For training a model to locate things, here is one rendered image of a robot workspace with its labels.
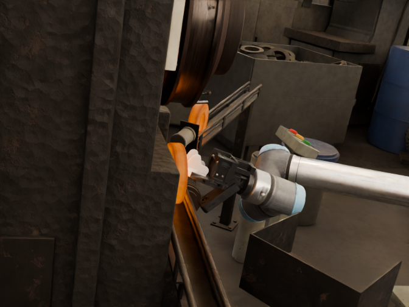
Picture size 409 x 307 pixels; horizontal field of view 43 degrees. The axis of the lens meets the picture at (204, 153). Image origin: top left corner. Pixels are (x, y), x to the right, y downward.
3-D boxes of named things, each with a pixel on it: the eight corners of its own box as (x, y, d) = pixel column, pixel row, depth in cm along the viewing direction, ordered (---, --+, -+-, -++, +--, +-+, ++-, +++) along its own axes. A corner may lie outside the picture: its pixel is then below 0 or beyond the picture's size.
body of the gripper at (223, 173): (211, 146, 134) (251, 161, 138) (197, 175, 136) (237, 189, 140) (218, 156, 127) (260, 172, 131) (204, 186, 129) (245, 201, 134)
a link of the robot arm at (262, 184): (249, 195, 143) (260, 211, 134) (234, 190, 141) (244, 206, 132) (263, 167, 141) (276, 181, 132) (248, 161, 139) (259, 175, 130)
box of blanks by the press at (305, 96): (234, 161, 369) (254, 53, 343) (184, 125, 436) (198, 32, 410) (341, 157, 419) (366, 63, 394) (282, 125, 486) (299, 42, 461)
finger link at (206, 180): (189, 165, 131) (220, 176, 134) (187, 172, 131) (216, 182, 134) (193, 173, 127) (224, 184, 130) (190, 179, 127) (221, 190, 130)
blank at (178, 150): (178, 160, 120) (192, 160, 121) (165, 131, 133) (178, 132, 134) (169, 216, 127) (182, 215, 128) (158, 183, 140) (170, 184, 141)
